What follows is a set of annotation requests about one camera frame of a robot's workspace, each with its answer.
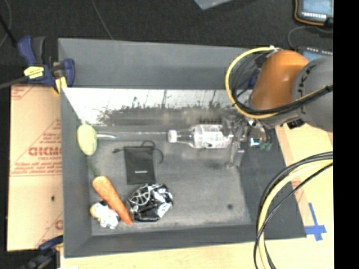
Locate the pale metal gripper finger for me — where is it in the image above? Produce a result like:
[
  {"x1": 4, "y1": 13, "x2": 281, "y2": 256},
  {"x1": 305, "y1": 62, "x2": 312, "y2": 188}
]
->
[
  {"x1": 226, "y1": 143, "x2": 245, "y2": 170},
  {"x1": 221, "y1": 117, "x2": 241, "y2": 136}
]

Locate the clear plastic bottle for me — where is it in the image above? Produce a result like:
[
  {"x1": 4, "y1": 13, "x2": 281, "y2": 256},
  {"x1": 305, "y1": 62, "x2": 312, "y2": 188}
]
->
[{"x1": 167, "y1": 124, "x2": 235, "y2": 150}]

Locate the grey metal bin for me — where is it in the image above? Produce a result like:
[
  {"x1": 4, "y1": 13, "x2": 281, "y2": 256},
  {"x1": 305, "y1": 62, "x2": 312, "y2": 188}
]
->
[{"x1": 57, "y1": 38, "x2": 307, "y2": 257}]

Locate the black and white crumpled packet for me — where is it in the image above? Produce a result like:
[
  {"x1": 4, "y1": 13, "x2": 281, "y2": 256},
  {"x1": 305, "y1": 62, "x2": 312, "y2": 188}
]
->
[{"x1": 127, "y1": 183, "x2": 174, "y2": 222}]

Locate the orange toy carrot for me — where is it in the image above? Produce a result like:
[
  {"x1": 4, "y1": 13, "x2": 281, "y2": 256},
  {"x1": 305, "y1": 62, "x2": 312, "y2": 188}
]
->
[{"x1": 86, "y1": 155, "x2": 134, "y2": 226}]

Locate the white and black toy animal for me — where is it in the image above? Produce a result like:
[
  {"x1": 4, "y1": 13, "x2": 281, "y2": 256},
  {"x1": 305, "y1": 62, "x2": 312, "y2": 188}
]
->
[{"x1": 89, "y1": 201, "x2": 121, "y2": 230}]

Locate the pale green oval fruit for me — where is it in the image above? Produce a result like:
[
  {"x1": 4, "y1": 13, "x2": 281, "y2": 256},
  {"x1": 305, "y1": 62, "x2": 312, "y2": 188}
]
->
[{"x1": 77, "y1": 124, "x2": 98, "y2": 156}]

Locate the brown cardboard board red print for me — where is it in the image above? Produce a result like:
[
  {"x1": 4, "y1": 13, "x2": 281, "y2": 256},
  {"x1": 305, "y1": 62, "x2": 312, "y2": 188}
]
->
[{"x1": 6, "y1": 84, "x2": 64, "y2": 252}]

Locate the black drawstring pouch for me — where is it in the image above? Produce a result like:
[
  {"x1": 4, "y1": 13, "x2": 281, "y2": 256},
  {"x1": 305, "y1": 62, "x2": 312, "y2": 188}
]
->
[{"x1": 112, "y1": 140, "x2": 164, "y2": 185}]

